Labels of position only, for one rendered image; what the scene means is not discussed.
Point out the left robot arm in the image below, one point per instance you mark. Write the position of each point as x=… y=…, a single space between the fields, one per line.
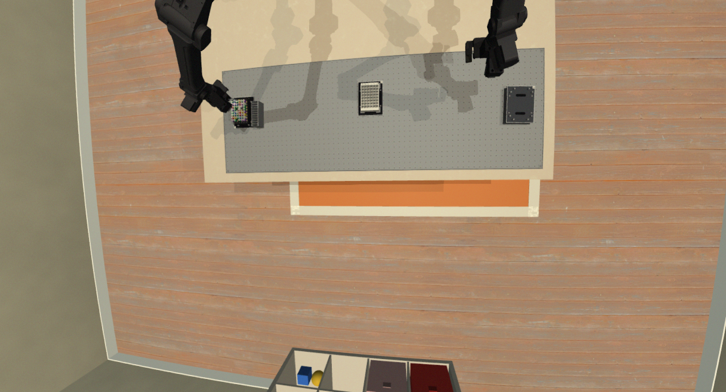
x=506 y=17

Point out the cream grid rack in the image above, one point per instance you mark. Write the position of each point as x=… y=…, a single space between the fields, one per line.
x=370 y=93

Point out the black rectangular frame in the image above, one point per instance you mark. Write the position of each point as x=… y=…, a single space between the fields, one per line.
x=380 y=112

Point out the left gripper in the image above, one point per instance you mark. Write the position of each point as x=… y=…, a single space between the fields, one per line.
x=476 y=43

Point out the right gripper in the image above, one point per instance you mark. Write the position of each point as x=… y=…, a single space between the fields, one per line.
x=225 y=89

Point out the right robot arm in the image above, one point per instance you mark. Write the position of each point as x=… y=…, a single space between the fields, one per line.
x=186 y=22

